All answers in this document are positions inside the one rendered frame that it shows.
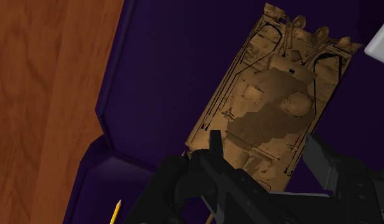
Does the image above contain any dark purple sofa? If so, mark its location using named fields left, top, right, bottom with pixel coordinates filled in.
left=62, top=0, right=384, bottom=224

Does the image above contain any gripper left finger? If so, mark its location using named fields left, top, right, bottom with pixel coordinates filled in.
left=123, top=129, right=292, bottom=224

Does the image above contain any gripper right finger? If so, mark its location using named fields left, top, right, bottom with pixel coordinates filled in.
left=303, top=132, right=384, bottom=224

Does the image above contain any yellow pencil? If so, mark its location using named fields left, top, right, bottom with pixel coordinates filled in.
left=109, top=199, right=123, bottom=224

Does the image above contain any tan toy tank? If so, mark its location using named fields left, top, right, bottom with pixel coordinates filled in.
left=185, top=3, right=362, bottom=192

